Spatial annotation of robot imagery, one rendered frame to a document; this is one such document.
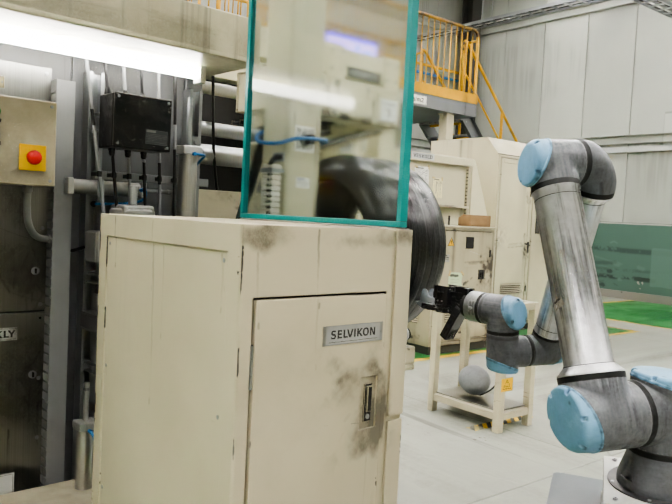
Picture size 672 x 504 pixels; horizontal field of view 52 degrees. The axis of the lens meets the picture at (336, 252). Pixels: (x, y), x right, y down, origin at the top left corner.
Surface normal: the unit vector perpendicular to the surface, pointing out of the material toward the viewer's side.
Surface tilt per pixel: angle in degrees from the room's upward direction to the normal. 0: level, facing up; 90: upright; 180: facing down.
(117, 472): 90
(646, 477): 74
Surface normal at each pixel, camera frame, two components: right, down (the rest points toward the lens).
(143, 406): -0.75, 0.00
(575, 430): -0.95, 0.11
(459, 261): 0.62, 0.07
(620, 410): 0.25, -0.27
